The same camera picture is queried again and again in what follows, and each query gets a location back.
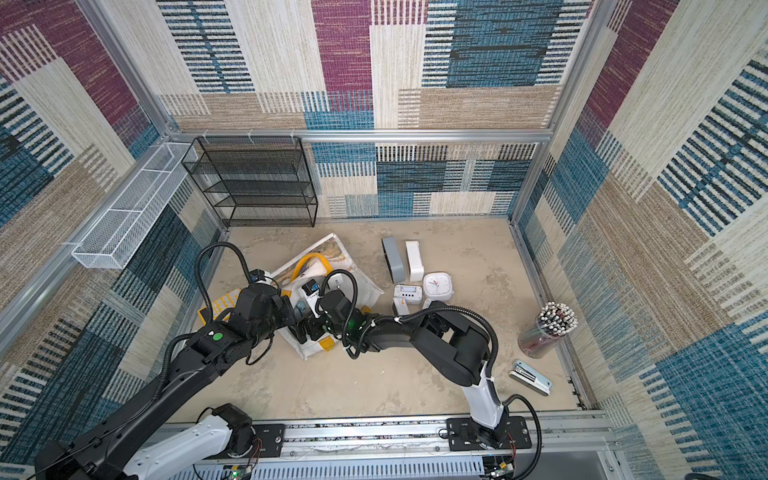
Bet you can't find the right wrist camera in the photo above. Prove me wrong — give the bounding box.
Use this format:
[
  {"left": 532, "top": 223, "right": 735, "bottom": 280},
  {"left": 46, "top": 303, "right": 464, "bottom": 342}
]
[{"left": 300, "top": 278, "right": 320, "bottom": 318}]

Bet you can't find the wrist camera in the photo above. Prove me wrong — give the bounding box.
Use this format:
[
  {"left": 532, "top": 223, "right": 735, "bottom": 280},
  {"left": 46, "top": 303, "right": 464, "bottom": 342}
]
[
  {"left": 248, "top": 269, "right": 270, "bottom": 284},
  {"left": 300, "top": 278, "right": 320, "bottom": 318}
]

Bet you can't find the white wire mesh basket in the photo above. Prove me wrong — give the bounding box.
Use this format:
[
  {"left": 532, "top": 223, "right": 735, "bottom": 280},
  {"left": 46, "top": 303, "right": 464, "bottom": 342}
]
[{"left": 72, "top": 142, "right": 191, "bottom": 270}]

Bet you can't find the white square alarm clock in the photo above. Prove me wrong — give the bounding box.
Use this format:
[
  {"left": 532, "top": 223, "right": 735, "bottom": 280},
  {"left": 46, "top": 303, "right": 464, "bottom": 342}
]
[{"left": 422, "top": 272, "right": 454, "bottom": 302}]

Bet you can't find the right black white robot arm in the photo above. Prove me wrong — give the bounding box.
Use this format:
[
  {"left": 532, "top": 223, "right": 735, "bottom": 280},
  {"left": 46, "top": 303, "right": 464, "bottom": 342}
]
[{"left": 296, "top": 269, "right": 534, "bottom": 451}]

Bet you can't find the white canvas tote bag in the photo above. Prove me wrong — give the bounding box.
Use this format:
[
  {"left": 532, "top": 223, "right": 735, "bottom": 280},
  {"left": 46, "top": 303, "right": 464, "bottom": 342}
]
[{"left": 271, "top": 233, "right": 384, "bottom": 360}]

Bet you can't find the cup of pencils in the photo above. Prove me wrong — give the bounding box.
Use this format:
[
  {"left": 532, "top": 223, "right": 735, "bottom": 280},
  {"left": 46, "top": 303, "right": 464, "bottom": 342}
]
[{"left": 518, "top": 301, "right": 578, "bottom": 358}]

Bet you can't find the white box in bag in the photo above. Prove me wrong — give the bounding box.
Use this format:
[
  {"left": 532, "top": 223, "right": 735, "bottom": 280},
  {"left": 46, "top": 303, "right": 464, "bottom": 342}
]
[{"left": 392, "top": 297, "right": 410, "bottom": 317}]

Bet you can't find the grey white device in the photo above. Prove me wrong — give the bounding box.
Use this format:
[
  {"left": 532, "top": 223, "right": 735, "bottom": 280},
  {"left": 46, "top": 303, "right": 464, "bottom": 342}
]
[{"left": 381, "top": 237, "right": 406, "bottom": 284}]

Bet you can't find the white cube digital clock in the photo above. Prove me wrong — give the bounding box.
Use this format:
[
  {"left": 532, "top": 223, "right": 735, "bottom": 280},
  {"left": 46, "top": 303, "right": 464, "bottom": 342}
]
[{"left": 405, "top": 240, "right": 425, "bottom": 282}]

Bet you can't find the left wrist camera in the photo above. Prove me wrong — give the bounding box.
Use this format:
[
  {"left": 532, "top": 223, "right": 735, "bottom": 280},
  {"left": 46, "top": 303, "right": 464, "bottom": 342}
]
[{"left": 248, "top": 269, "right": 270, "bottom": 284}]

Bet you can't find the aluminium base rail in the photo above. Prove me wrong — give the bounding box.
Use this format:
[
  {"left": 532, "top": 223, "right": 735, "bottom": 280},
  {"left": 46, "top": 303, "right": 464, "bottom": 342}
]
[{"left": 107, "top": 410, "right": 619, "bottom": 480}]

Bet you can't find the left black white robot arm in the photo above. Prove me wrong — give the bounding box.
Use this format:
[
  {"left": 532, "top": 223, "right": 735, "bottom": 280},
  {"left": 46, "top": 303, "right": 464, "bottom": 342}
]
[{"left": 30, "top": 242, "right": 297, "bottom": 479}]

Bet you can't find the black mesh shelf rack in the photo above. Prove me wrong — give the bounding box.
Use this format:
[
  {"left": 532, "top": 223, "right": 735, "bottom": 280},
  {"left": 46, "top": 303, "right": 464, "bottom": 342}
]
[{"left": 181, "top": 136, "right": 318, "bottom": 228}]

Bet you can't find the yellow calculator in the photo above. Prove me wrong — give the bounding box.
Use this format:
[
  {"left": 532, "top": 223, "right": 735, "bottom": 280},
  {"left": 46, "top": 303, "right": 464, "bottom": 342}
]
[{"left": 198, "top": 289, "right": 240, "bottom": 325}]

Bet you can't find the small white gadget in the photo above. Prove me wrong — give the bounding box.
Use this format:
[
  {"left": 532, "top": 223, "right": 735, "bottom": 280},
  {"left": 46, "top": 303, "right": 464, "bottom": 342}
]
[{"left": 393, "top": 284, "right": 423, "bottom": 305}]

